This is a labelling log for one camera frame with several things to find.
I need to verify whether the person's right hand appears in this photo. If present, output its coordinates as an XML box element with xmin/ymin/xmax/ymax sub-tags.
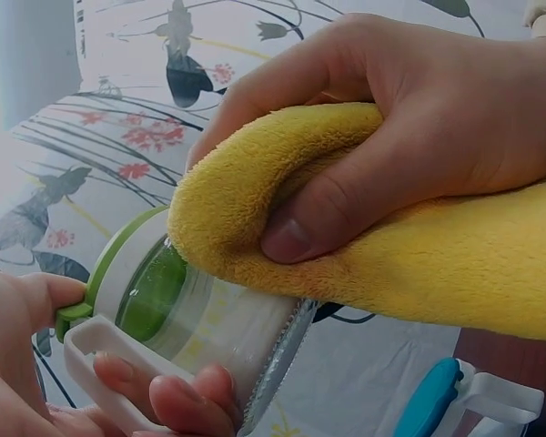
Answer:
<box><xmin>186</xmin><ymin>13</ymin><xmax>546</xmax><ymax>265</ymax></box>

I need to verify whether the blue-lidded glass jug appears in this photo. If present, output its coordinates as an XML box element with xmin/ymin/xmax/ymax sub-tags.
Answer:
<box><xmin>393</xmin><ymin>357</ymin><xmax>546</xmax><ymax>437</ymax></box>

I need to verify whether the person's left hand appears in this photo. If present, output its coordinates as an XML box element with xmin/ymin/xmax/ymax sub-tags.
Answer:
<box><xmin>0</xmin><ymin>271</ymin><xmax>236</xmax><ymax>437</ymax></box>

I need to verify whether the yellow fleece cloth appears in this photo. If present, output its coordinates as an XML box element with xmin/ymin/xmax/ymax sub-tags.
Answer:
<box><xmin>167</xmin><ymin>102</ymin><xmax>546</xmax><ymax>342</ymax></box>

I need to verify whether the green-lidded glass jug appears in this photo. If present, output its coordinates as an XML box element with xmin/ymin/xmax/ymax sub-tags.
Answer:
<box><xmin>56</xmin><ymin>204</ymin><xmax>320</xmax><ymax>437</ymax></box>

